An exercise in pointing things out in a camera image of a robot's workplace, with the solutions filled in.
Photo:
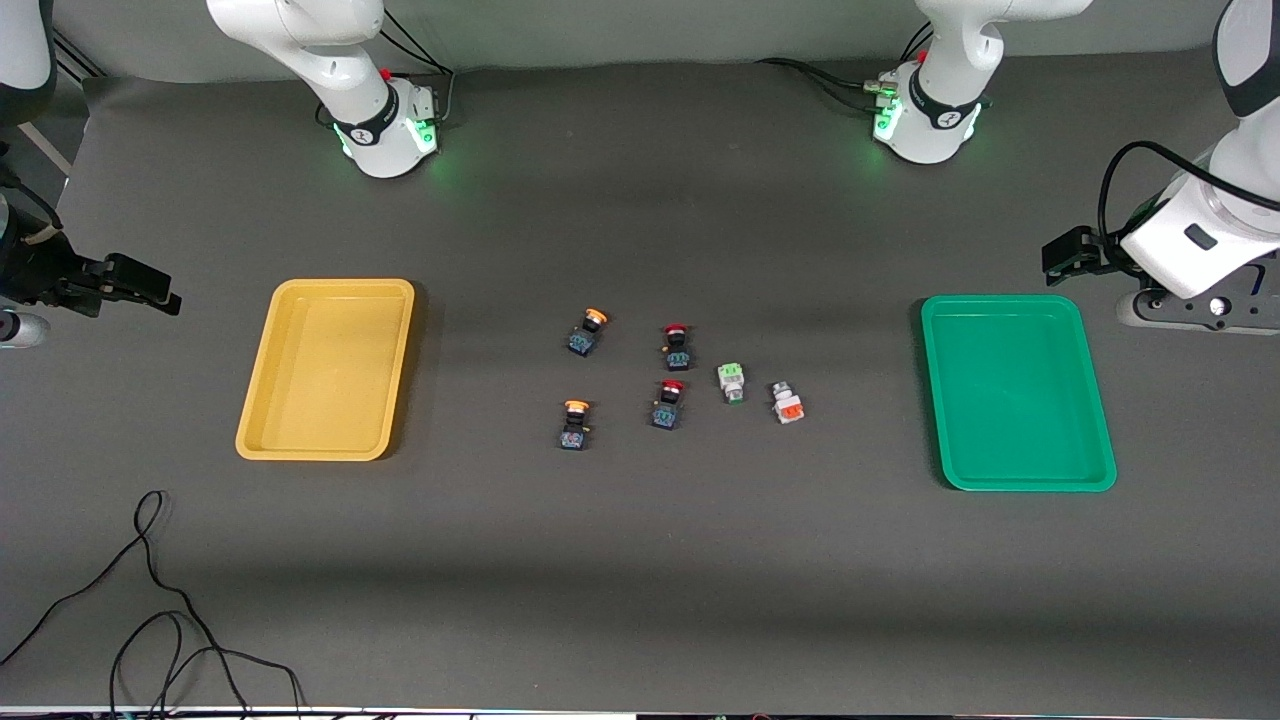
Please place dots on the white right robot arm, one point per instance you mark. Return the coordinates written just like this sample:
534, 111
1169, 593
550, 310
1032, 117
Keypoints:
350, 70

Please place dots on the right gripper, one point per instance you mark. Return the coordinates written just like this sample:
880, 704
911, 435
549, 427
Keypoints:
38, 276

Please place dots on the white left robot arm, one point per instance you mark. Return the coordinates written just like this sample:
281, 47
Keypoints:
945, 100

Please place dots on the dark grey table mat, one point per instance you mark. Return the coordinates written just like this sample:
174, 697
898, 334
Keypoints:
640, 600

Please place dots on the yellow push button switch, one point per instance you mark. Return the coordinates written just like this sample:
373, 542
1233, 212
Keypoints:
574, 432
583, 342

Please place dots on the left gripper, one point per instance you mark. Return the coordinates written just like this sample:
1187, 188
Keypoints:
1076, 250

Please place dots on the yellow plastic tray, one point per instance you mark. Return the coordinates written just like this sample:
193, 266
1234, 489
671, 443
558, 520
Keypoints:
325, 370

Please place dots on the red push button switch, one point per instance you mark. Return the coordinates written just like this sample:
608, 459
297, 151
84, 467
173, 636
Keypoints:
679, 355
667, 412

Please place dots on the green white button switch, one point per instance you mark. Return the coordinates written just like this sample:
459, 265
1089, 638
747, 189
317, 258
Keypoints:
731, 380

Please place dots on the green plastic tray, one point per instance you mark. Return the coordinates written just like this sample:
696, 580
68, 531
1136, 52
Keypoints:
1015, 395

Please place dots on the orange white button switch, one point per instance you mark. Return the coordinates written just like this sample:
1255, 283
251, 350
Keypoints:
788, 405

